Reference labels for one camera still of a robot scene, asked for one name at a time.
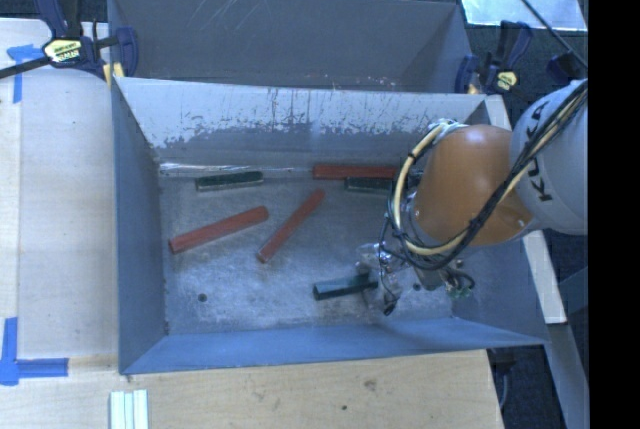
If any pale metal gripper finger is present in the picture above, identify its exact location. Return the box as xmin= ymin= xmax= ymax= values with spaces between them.
xmin=356 ymin=243 xmax=389 ymax=270
xmin=367 ymin=284 xmax=402 ymax=317

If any dark green flat block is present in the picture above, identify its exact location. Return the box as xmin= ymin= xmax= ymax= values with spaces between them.
xmin=343 ymin=176 xmax=397 ymax=194
xmin=194 ymin=170 xmax=265 ymax=193
xmin=312 ymin=273 xmax=380 ymax=302

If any red-brown flat block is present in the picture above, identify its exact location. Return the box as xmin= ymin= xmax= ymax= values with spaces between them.
xmin=168 ymin=205 xmax=271 ymax=255
xmin=256 ymin=188 xmax=327 ymax=264
xmin=312 ymin=164 xmax=401 ymax=181

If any grey metal bin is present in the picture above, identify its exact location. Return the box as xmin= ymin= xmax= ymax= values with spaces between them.
xmin=105 ymin=0 xmax=552 ymax=376

